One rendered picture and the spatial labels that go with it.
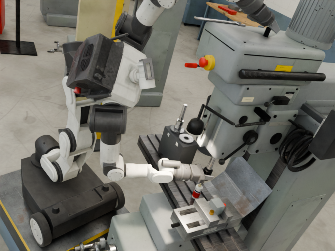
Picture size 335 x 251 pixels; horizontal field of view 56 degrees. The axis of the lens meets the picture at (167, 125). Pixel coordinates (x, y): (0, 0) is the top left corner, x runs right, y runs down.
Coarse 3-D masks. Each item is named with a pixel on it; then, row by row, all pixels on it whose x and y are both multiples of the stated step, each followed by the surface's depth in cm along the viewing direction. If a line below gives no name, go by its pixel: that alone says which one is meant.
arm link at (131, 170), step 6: (120, 156) 155; (120, 162) 151; (126, 168) 153; (132, 168) 154; (138, 168) 155; (144, 168) 156; (126, 174) 153; (132, 174) 154; (138, 174) 155; (144, 174) 156
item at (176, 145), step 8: (168, 128) 198; (168, 136) 196; (176, 136) 192; (184, 136) 192; (160, 144) 205; (168, 144) 197; (176, 144) 190; (184, 144) 188; (192, 144) 190; (168, 152) 198; (176, 152) 191; (184, 152) 188; (192, 152) 193; (176, 160) 192; (184, 160) 193; (192, 160) 198
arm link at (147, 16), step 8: (144, 0) 128; (152, 0) 123; (160, 0) 120; (168, 0) 118; (144, 8) 129; (152, 8) 127; (160, 8) 126; (168, 8) 121; (136, 16) 134; (144, 16) 131; (152, 16) 130; (144, 24) 134; (152, 24) 136
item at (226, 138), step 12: (216, 96) 143; (228, 108) 136; (240, 108) 132; (252, 108) 135; (264, 108) 139; (204, 120) 152; (240, 120) 136; (252, 120) 140; (216, 132) 144; (228, 132) 139; (240, 132) 142; (216, 144) 145; (228, 144) 144; (240, 144) 147; (216, 156) 146
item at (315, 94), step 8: (328, 64) 167; (320, 72) 151; (328, 72) 154; (328, 80) 146; (304, 88) 141; (312, 88) 143; (320, 88) 146; (328, 88) 148; (296, 96) 142; (304, 96) 144; (312, 96) 147; (320, 96) 150; (328, 96) 152; (288, 104) 143; (296, 104) 145; (312, 104) 150; (320, 104) 153; (328, 104) 156; (304, 112) 152; (320, 112) 158; (328, 112) 161
